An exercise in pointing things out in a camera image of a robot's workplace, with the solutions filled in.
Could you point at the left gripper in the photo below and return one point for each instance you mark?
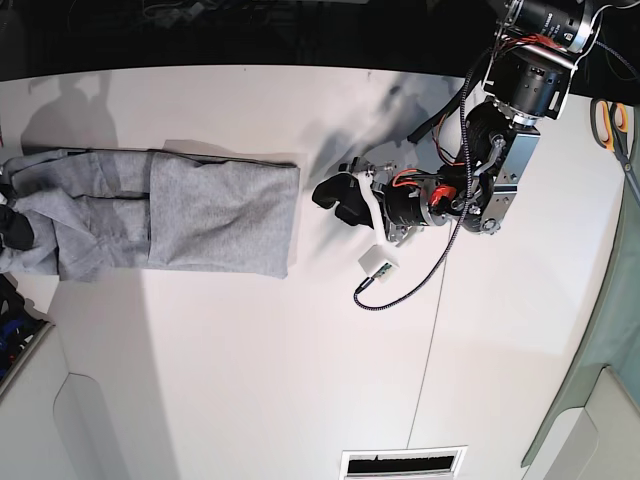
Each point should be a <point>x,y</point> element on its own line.
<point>412,199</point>

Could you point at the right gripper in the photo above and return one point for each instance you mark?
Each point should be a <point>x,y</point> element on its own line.
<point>16,231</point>

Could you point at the grey t-shirt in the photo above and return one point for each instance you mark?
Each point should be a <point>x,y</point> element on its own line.
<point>94,210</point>

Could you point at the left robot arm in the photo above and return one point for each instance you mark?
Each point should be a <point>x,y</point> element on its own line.
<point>521,79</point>

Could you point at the blue black clutter pile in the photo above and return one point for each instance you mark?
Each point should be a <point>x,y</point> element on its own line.
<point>18,327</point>

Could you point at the white vent grille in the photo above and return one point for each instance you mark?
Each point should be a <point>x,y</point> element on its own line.
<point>426,463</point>

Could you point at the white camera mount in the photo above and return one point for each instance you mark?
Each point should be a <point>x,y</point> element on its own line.
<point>379,261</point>

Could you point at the orange handled scissors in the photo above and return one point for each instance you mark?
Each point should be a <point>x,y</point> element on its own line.
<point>610,127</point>

